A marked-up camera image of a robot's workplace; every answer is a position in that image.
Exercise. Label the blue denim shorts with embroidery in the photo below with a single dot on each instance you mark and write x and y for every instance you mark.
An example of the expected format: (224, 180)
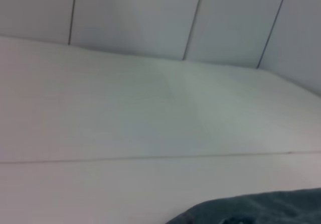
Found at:
(263, 209)

